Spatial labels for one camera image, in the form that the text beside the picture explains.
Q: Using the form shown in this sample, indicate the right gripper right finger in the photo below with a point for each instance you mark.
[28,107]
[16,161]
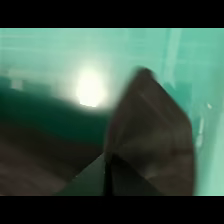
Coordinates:
[123,181]

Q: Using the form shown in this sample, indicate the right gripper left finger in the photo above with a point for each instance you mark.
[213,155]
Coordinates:
[91,183]

